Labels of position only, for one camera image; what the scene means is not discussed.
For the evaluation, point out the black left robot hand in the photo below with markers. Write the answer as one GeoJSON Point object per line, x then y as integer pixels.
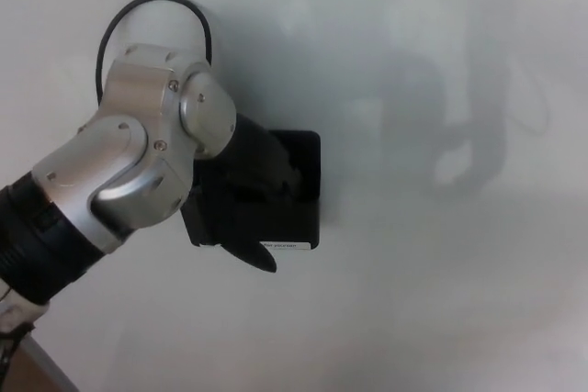
{"type": "Point", "coordinates": [252, 167]}

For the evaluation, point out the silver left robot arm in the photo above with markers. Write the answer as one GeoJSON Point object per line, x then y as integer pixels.
{"type": "Point", "coordinates": [128, 153]}

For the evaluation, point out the white whiteboard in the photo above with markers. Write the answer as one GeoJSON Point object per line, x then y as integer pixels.
{"type": "Point", "coordinates": [413, 295]}

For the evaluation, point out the grey whiteboard frame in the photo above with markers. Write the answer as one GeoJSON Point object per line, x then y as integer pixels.
{"type": "Point", "coordinates": [50, 366]}

